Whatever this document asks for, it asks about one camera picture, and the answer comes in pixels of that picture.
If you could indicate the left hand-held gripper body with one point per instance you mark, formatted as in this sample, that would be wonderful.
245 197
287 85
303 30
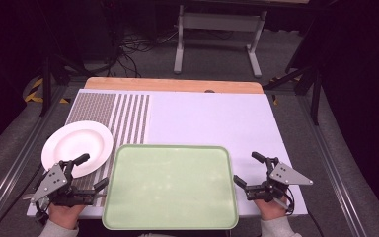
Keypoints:
51 182

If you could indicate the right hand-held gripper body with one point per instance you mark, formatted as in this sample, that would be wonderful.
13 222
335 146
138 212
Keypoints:
288 176

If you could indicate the white round plate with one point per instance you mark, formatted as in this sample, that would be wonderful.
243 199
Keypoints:
75 144

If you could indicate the person's left hand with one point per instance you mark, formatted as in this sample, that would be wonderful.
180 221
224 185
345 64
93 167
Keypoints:
64 215

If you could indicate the person's right hand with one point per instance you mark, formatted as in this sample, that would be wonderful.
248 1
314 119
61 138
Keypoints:
271 210

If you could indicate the brown striped placemat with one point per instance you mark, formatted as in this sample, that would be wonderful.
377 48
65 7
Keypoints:
92 105

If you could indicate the white table cover board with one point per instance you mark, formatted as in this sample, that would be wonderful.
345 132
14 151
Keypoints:
210 121

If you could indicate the yellow black hazard tape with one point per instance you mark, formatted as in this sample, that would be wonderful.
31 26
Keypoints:
33 90
274 98

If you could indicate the light green plastic tray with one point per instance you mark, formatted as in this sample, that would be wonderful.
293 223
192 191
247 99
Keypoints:
169 187

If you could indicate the black metal stand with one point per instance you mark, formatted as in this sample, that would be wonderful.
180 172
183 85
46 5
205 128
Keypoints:
315 98
47 82

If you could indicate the aluminium floor rail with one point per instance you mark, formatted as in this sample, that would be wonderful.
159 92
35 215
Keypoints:
335 171
13 164

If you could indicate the white metal desk frame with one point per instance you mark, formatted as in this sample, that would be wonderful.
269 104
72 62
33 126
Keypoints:
220 22

